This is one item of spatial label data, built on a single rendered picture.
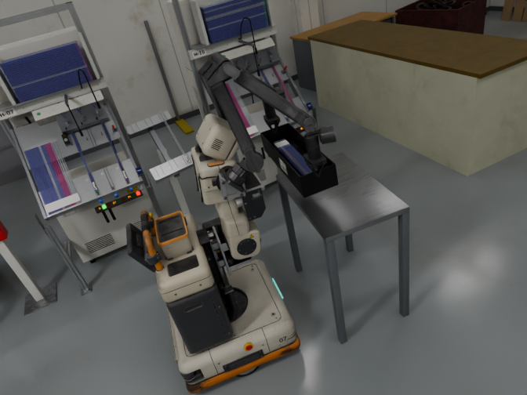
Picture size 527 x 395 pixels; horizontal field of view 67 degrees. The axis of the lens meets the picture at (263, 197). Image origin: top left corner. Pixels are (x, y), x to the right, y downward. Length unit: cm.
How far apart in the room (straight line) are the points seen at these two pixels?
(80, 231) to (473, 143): 325
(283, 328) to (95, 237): 191
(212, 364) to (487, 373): 139
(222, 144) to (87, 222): 195
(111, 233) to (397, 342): 235
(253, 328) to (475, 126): 236
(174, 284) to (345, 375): 106
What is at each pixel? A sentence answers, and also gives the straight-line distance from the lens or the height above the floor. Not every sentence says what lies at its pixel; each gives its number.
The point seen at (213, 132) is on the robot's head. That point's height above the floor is 136.
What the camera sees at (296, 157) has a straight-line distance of 203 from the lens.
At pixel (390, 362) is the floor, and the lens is 241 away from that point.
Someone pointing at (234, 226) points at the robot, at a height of 88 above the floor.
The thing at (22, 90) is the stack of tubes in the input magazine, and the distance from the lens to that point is 328.
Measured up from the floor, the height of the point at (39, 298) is 3.
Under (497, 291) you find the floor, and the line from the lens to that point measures 281.
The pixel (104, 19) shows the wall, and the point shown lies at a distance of 574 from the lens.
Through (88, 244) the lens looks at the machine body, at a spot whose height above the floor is 22.
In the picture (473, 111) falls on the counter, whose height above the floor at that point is 59.
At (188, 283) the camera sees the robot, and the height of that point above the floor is 77.
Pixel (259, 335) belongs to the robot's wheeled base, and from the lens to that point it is 225.
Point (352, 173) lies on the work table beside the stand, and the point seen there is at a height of 80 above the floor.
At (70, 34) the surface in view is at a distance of 340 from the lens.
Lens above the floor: 202
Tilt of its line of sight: 33 degrees down
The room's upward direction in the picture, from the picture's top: 13 degrees counter-clockwise
